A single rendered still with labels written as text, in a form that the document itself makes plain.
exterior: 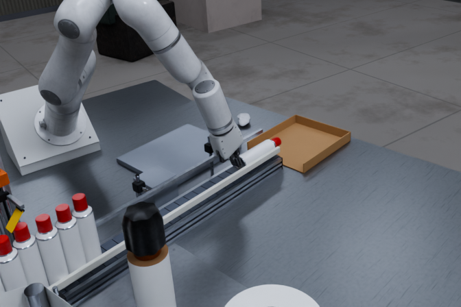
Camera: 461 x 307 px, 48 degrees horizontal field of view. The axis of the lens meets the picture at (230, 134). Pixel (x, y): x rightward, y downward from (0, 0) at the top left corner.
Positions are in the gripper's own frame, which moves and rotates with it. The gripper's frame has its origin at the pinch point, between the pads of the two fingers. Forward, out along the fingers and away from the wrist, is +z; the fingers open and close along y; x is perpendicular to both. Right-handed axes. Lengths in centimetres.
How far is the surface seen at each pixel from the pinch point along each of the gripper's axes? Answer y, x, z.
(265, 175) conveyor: -4.9, 5.6, 10.1
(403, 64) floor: -294, -106, 206
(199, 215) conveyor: 23.3, 5.3, -1.0
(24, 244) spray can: 64, 1, -36
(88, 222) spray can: 50, 2, -28
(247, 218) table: 14.3, 15.1, 5.3
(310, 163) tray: -19.6, 13.2, 15.2
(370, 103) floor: -202, -85, 173
